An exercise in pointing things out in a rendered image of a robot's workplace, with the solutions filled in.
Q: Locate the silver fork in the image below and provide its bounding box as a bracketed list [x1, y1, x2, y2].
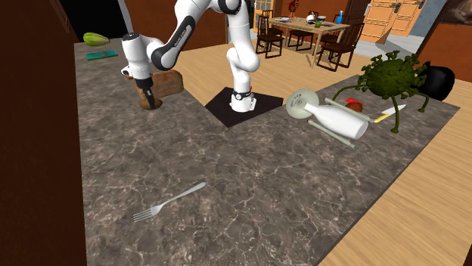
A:
[132, 181, 207, 224]

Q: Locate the green oval fruit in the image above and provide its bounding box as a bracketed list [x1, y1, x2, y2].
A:
[82, 32, 110, 48]

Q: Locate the yellow handled knife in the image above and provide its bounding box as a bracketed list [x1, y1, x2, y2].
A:
[373, 104, 408, 125]

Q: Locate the green spiky virus toy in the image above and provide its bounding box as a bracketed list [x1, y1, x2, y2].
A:
[331, 50, 431, 135]

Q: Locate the brown and red ball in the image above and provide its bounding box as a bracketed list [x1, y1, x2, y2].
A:
[345, 97, 365, 113]

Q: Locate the dark wooden chair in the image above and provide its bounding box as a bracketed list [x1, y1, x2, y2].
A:
[315, 23, 366, 73]
[255, 9, 285, 60]
[287, 28, 315, 52]

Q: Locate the orange panelled door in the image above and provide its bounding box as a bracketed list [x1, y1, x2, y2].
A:
[359, 0, 430, 45]

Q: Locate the wooden dining table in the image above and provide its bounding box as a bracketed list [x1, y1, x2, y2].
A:
[268, 10, 352, 70]

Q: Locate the orange glazed door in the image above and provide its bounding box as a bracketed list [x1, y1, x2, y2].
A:
[253, 0, 276, 34]

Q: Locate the black round pot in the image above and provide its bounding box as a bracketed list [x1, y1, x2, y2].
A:
[415, 61, 457, 103]

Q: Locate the teal flat book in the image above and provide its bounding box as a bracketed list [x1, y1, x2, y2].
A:
[85, 49, 120, 62]

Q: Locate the pale green round plate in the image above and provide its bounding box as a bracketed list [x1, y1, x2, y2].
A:
[285, 88, 321, 120]

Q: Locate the black robot stand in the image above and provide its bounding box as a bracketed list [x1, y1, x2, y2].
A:
[204, 87, 285, 128]

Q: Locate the pale green stick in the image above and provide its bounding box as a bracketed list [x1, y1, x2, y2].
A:
[307, 119, 356, 150]
[324, 97, 375, 124]

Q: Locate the brown bread loaf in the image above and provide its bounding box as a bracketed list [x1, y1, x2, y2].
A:
[136, 70, 185, 102]

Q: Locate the brown round potato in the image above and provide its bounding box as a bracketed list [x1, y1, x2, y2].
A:
[140, 97, 163, 111]

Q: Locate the white bottle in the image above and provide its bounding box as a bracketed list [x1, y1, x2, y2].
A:
[303, 102, 369, 141]

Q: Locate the dark framed wall picture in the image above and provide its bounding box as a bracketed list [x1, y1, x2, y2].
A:
[439, 0, 472, 26]

